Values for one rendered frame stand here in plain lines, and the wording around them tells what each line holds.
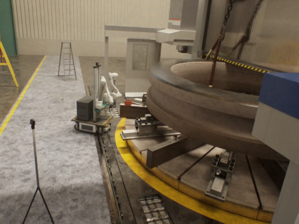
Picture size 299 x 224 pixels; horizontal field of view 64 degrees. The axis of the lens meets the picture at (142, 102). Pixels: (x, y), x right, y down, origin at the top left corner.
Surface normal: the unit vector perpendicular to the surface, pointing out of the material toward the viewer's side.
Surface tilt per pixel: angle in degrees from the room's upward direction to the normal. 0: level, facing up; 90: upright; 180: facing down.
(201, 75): 90
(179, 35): 90
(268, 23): 90
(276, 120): 90
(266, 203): 0
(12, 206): 0
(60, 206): 0
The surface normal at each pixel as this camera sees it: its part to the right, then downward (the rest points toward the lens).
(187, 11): 0.27, 0.33
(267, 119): -0.96, 0.03
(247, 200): 0.07, -0.94
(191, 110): -0.71, 0.18
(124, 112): -0.08, 0.32
